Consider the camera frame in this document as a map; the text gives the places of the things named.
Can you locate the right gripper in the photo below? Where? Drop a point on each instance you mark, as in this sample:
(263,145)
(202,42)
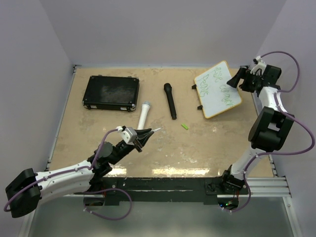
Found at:
(242,73)

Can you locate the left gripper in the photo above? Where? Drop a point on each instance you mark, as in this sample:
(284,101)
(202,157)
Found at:
(142,139)

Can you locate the yellow framed whiteboard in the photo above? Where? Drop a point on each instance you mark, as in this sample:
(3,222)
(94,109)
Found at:
(215,95)

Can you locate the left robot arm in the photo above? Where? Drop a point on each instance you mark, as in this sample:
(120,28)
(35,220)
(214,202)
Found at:
(30,189)

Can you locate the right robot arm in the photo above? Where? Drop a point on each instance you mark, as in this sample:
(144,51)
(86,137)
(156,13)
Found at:
(271,127)

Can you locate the white microphone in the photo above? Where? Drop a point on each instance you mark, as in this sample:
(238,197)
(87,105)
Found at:
(144,112)

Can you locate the black case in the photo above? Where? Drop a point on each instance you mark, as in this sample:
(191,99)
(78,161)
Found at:
(111,93)

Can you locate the black microphone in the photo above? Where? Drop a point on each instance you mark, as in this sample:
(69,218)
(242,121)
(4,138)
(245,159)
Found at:
(168,91)

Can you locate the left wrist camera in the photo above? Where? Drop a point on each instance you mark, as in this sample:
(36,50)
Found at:
(128,134)

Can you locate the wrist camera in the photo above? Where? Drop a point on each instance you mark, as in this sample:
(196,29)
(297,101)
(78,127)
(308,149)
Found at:
(258,63)
(128,134)

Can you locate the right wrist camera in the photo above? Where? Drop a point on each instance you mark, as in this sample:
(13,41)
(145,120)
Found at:
(258,63)

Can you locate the wire whiteboard stand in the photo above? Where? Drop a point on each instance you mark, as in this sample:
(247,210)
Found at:
(200,106)

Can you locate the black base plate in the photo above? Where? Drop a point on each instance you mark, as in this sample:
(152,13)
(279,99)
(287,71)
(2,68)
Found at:
(141,189)

